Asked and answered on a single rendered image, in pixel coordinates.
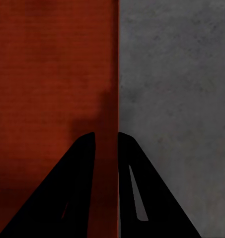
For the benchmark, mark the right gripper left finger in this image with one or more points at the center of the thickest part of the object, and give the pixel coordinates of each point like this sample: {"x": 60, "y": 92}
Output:
{"x": 59, "y": 207}

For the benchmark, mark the storage box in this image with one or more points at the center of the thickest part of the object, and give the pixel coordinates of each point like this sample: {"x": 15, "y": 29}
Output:
{"x": 59, "y": 80}

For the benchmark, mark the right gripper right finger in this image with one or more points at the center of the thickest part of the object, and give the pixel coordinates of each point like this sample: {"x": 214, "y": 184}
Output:
{"x": 166, "y": 218}

